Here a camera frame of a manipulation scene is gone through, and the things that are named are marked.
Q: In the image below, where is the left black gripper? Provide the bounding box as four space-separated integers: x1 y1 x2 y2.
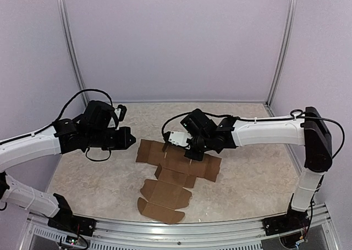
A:
87 126 136 151

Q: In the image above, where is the brown cardboard box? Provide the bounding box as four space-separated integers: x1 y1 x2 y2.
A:
136 139 222 224

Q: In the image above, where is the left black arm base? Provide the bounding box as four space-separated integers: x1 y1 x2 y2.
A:
47 193 96 237

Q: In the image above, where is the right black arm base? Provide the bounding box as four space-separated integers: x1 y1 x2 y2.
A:
262 206 310 236

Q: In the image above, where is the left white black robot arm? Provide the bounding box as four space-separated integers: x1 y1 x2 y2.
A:
1 101 136 231

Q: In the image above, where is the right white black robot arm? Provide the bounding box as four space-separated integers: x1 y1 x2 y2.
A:
169 107 333 230

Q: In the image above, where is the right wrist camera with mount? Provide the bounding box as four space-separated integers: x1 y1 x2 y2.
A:
164 131 191 148

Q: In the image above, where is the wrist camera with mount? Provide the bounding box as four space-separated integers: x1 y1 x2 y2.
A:
109 104 127 129
164 131 191 148

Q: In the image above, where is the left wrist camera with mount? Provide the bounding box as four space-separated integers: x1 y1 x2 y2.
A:
109 104 127 129

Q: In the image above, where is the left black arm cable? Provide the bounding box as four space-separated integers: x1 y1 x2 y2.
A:
32 89 113 135

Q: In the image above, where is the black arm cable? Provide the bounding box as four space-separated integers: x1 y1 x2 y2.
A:
161 112 346 160
32 89 113 135

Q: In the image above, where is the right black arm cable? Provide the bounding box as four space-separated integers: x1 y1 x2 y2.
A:
161 112 346 160

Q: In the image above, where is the front aluminium frame rail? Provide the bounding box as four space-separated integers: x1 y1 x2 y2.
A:
17 204 342 249

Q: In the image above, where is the left aluminium corner post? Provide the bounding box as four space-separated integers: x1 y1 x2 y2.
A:
57 0 85 91

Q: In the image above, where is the aluminium corner post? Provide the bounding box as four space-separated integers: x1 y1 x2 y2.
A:
266 0 298 109
57 0 85 91

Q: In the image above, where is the right aluminium corner post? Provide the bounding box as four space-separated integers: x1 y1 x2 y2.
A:
266 0 298 109

